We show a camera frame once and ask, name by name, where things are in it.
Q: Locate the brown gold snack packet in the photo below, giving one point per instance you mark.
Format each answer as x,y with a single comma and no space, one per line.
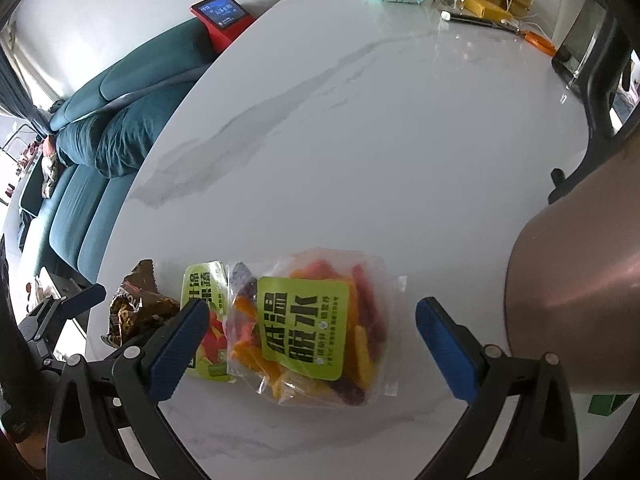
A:
135,310

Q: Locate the large clear dried vegetable packet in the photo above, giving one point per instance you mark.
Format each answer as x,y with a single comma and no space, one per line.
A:
300,330

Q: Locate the yellow box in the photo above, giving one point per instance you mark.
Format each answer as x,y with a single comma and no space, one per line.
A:
482,7

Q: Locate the small green label snack packet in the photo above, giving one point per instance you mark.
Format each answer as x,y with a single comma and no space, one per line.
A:
200,280

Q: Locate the red smart display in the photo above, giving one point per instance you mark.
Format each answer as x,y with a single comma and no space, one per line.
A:
222,10

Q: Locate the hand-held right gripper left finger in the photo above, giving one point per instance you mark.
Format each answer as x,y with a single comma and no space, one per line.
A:
175,345

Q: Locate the patterned cloth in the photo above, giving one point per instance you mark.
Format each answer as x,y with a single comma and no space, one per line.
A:
50,170

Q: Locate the dark curtain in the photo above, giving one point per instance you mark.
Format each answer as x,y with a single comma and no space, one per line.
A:
22,90

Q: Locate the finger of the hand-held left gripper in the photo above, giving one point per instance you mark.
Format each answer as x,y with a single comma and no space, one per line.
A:
82,301

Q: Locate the teal sofa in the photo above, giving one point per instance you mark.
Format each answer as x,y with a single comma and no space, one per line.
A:
125,135

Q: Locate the black pen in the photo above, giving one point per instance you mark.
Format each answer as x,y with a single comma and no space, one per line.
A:
475,20

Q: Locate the green cardboard box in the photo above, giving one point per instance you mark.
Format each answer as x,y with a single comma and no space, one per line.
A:
607,404

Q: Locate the orange tool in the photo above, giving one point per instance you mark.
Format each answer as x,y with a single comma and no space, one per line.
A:
540,42

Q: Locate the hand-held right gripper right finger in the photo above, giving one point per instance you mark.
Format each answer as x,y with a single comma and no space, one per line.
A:
445,345

